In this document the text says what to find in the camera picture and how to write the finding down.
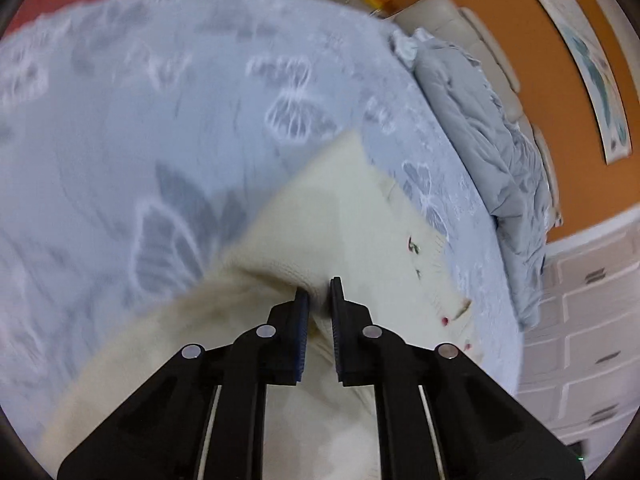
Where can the blue butterfly print bedsheet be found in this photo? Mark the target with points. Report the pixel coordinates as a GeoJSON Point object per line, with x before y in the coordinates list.
{"type": "Point", "coordinates": [150, 135]}

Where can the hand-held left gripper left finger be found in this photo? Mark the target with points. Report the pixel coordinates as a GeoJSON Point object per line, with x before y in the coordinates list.
{"type": "Point", "coordinates": [302, 332]}

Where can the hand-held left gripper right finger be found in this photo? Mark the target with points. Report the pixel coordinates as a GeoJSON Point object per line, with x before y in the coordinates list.
{"type": "Point", "coordinates": [336, 337]}

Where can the beige padded headboard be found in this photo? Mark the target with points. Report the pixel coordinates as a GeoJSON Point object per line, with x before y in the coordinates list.
{"type": "Point", "coordinates": [495, 55]}

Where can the cream knitted sweater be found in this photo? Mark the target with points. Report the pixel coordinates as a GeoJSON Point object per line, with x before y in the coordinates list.
{"type": "Point", "coordinates": [345, 230]}

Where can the white crumpled cloth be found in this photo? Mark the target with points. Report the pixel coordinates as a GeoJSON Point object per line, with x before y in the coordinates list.
{"type": "Point", "coordinates": [406, 45]}

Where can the grey crumpled duvet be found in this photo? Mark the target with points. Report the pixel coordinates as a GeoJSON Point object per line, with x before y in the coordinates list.
{"type": "Point", "coordinates": [495, 160]}

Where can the white plastic drawer cabinet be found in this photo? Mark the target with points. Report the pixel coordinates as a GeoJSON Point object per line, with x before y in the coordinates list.
{"type": "Point", "coordinates": [585, 340]}

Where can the white framed wall picture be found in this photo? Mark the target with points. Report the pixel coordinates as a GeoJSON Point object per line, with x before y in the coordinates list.
{"type": "Point", "coordinates": [585, 65]}

